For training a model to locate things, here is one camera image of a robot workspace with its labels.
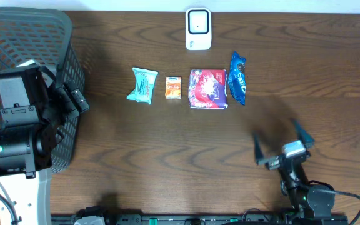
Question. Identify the orange tissue pack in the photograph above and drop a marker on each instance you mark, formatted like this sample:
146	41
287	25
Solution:
173	87

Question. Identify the grey plastic basket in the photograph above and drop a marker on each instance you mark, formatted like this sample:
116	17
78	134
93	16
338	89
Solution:
44	36

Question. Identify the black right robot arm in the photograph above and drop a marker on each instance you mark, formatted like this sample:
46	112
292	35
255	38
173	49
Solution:
311	200

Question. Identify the green wet wipes pack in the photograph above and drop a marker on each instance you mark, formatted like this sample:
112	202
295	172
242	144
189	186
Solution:
144	85

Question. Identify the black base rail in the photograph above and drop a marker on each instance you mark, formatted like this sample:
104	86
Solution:
98	215

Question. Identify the red purple pad pack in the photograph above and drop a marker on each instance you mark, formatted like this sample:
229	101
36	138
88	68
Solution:
207	89

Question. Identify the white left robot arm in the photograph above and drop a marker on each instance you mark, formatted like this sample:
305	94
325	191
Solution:
25	176

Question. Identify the blue Oreo cookie pack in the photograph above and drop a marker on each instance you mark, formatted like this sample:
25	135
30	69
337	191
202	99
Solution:
237	79

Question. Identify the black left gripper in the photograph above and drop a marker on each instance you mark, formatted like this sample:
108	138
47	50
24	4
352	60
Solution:
74	98

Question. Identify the white barcode scanner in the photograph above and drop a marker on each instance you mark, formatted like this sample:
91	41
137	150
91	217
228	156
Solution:
198	29

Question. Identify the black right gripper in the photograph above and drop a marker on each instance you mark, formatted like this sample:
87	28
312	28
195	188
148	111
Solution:
302	134

